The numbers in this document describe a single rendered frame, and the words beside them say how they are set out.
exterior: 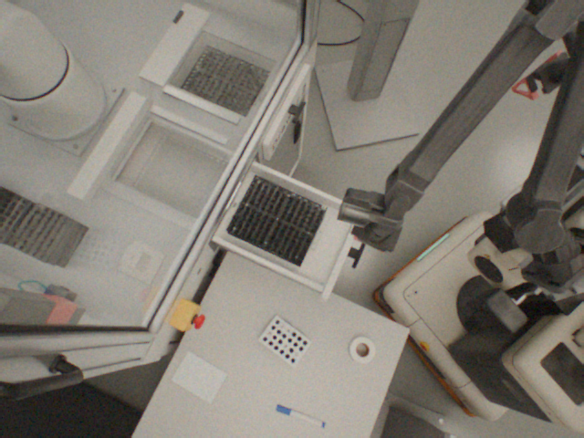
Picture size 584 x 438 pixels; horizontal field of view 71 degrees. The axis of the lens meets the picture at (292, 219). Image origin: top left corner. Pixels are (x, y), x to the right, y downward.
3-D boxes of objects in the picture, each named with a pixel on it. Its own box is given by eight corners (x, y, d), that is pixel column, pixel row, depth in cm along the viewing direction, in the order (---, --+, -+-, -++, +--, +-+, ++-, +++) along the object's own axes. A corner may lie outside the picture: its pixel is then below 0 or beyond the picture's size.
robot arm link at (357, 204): (412, 200, 75) (411, 176, 82) (352, 182, 75) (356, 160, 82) (389, 247, 82) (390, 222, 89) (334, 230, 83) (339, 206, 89)
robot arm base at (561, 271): (560, 295, 77) (602, 256, 79) (551, 265, 74) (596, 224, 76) (520, 277, 85) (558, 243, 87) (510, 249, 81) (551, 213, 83)
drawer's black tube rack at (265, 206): (325, 213, 119) (328, 207, 113) (299, 268, 115) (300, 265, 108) (256, 182, 121) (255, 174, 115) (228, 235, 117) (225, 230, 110)
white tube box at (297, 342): (311, 341, 117) (312, 341, 113) (294, 367, 115) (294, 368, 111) (276, 315, 119) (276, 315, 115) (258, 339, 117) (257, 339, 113)
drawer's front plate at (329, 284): (362, 212, 121) (370, 201, 111) (323, 303, 114) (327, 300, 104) (357, 210, 121) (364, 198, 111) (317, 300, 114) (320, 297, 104)
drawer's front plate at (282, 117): (307, 86, 132) (310, 64, 121) (268, 161, 125) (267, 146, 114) (303, 83, 132) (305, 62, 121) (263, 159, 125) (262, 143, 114)
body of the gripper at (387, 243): (359, 210, 95) (367, 200, 88) (401, 228, 94) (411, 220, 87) (349, 234, 93) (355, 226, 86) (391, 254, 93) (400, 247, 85)
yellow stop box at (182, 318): (204, 307, 111) (199, 306, 104) (192, 332, 109) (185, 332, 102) (187, 299, 111) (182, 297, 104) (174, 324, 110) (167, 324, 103)
